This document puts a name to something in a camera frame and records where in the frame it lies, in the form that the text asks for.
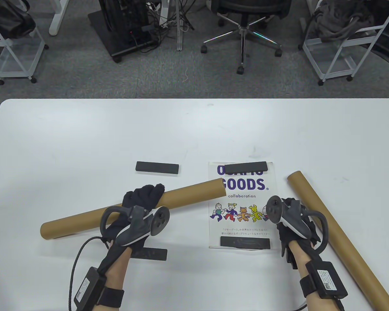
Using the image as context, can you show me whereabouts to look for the person's right hand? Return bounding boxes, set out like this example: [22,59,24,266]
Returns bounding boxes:
[277,198,322,269]

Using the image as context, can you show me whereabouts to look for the person's left hand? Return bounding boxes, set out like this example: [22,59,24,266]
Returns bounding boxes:
[106,184,166,252]

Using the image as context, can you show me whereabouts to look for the black bar weight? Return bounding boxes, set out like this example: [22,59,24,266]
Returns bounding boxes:
[136,161,179,176]
[225,161,268,174]
[131,248,168,261]
[220,236,272,250]

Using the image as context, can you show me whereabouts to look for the brown cardboard mailing tube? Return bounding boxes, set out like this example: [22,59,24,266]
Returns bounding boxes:
[40,178,226,241]
[287,171,389,311]

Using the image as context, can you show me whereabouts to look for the white poster purple lettering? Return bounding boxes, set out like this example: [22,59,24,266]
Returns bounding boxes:
[208,161,277,250]

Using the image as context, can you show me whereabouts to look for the black shoulder bag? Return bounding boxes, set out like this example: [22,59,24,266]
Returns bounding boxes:
[0,0,36,40]

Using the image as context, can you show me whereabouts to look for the person's left forearm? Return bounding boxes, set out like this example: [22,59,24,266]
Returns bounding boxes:
[94,248,133,311]

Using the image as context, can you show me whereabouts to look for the person's right forearm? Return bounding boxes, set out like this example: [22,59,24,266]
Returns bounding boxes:
[287,241,344,311]

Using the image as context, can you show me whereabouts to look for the grey white hand controller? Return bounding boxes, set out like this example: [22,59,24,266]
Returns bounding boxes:
[100,205,171,247]
[266,195,329,252]

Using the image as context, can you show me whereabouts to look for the black wrist sensor box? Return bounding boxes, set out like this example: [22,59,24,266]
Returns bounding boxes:
[305,260,348,299]
[74,267,106,308]

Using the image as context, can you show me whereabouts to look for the black wheeled platform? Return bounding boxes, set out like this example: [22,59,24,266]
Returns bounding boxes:
[88,11,161,63]

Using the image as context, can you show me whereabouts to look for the white wheeled cart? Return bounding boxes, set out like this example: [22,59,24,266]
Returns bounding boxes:
[0,13,50,85]
[299,0,389,86]

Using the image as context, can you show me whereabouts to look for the black computer tower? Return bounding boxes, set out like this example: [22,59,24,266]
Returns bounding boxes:
[98,0,149,33]

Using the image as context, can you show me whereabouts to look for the white desk leg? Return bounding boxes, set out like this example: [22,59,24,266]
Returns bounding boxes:
[49,0,71,37]

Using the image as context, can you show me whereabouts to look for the black office chair chrome base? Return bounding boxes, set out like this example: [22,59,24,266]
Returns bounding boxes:
[201,0,295,74]

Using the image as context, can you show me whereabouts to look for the grey crumpled cloth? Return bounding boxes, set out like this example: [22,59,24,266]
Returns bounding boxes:
[311,0,376,41]

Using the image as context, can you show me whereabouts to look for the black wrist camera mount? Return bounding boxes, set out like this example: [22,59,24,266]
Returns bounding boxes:
[281,246,299,270]

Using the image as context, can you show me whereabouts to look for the black wrist strap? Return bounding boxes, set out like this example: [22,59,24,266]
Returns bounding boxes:
[97,287,124,308]
[300,275,318,298]

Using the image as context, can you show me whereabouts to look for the white cable channel post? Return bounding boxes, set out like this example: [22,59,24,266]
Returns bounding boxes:
[176,0,184,52]

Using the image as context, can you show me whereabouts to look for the tangle of black cables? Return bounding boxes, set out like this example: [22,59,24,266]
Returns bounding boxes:
[146,0,195,33]

